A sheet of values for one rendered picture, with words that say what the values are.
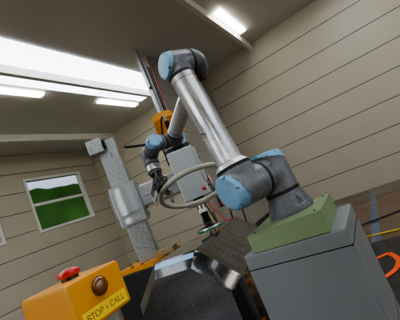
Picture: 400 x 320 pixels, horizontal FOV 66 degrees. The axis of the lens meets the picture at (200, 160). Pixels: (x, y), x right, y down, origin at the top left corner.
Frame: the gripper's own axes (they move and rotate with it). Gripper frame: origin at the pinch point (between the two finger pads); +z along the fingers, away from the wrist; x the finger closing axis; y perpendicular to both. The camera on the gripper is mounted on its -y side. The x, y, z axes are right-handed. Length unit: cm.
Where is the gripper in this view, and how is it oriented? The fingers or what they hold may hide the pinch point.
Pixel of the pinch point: (164, 203)
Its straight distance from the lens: 176.1
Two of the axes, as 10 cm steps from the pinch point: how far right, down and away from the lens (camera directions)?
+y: 3.5, -6.1, -7.1
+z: 3.7, 7.9, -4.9
